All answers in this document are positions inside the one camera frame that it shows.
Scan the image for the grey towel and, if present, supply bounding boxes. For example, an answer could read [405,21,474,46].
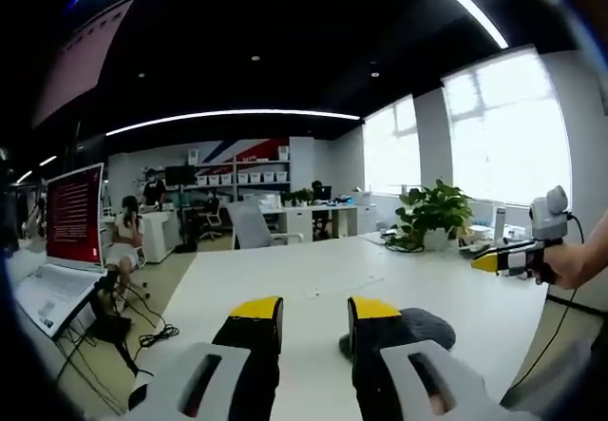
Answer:
[338,306,458,361]

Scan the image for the person's right hand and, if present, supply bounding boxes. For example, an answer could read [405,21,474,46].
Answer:
[541,239,600,291]

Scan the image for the white bottle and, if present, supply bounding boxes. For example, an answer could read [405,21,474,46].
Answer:
[493,206,507,245]

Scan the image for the green potted plant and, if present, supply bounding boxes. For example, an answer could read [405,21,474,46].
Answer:
[383,179,475,254]

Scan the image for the black and white office chair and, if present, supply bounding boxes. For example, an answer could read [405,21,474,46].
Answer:
[198,196,223,241]

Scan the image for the white office desk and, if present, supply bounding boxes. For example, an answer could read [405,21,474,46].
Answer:
[258,201,372,243]

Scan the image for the shelf with white bins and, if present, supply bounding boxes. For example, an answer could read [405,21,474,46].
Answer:
[187,144,292,200]

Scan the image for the black monitor on stand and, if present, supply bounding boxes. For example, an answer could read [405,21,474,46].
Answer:
[163,164,199,254]

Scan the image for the white laptop with red screen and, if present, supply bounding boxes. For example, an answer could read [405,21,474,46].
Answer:
[13,163,108,340]

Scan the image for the long ceiling light strip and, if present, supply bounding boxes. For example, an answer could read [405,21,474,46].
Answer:
[408,0,510,50]
[104,108,363,138]

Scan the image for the pink hanging panel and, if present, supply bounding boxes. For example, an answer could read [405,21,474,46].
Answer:
[31,0,135,128]

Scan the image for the black floor cables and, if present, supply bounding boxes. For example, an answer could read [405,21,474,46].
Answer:
[56,268,181,415]

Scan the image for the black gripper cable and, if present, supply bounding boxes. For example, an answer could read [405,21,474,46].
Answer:
[503,210,586,399]

